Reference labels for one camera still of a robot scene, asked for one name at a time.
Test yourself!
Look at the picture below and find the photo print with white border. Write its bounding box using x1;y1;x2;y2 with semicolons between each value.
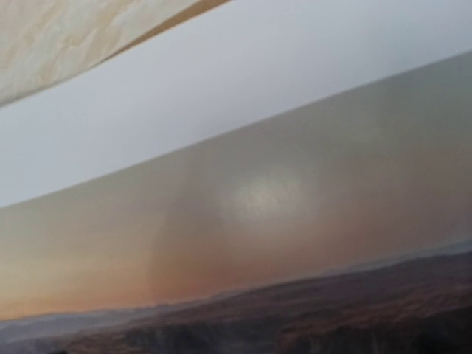
1;1;471;353

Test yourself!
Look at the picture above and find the brown backing board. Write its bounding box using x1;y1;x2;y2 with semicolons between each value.
100;0;229;63

